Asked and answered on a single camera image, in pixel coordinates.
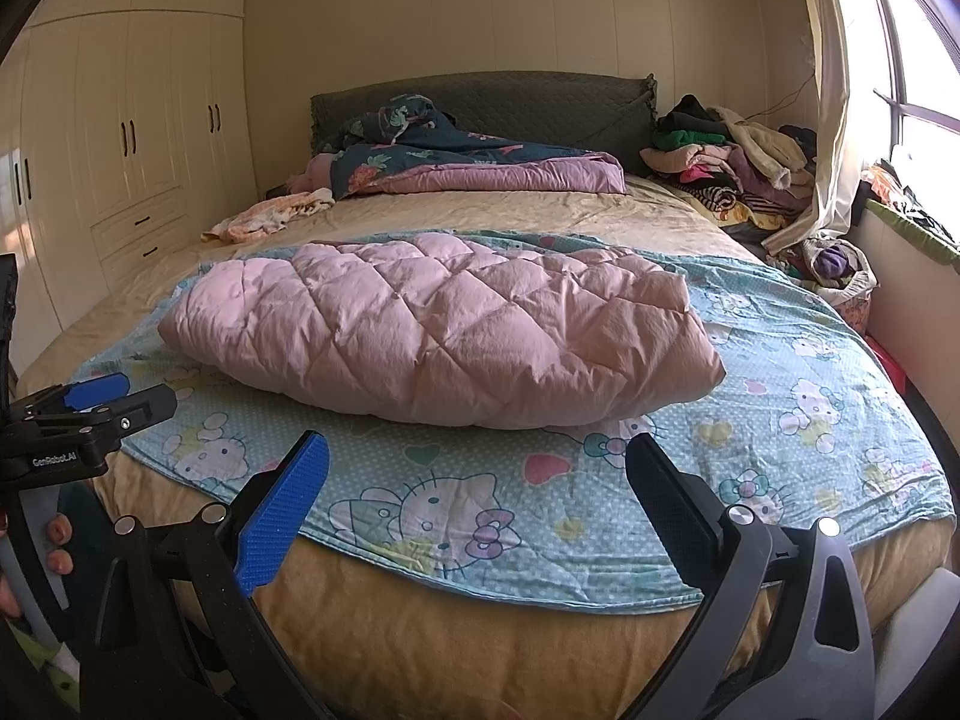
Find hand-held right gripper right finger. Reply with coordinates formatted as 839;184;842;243
626;433;882;720

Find pile of mixed clothes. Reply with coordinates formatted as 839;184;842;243
639;94;818;241

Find cream curtain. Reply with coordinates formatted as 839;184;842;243
761;0;863;256

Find cream wardrobe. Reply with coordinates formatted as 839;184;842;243
0;0;248;361

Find white smooth object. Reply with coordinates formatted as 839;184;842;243
874;568;960;720

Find window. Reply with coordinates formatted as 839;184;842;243
832;0;960;188

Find bed with beige sheet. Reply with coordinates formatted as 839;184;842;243
15;172;950;720

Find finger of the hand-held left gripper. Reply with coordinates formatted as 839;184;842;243
96;382;179;437
64;373;128;415

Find dark floral quilt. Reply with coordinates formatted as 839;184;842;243
330;94;627;200

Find orange and white garment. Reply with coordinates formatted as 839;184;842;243
201;187;336;245

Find basket of clothes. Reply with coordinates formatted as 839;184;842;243
795;236;878;308

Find green windowsill cushion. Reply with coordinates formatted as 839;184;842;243
855;199;960;271

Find pink quilted jacket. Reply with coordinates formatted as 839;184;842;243
157;232;727;432

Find person's left hand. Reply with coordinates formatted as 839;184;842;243
0;514;76;620

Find clothes on windowsill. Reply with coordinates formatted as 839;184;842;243
859;157;957;245

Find dark grey headboard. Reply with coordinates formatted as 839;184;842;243
310;71;657;158

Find pink cloth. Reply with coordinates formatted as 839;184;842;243
289;152;338;192

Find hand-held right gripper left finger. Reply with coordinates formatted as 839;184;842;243
79;430;331;720

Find blue cartoon print sheet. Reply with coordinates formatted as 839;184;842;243
75;229;955;590

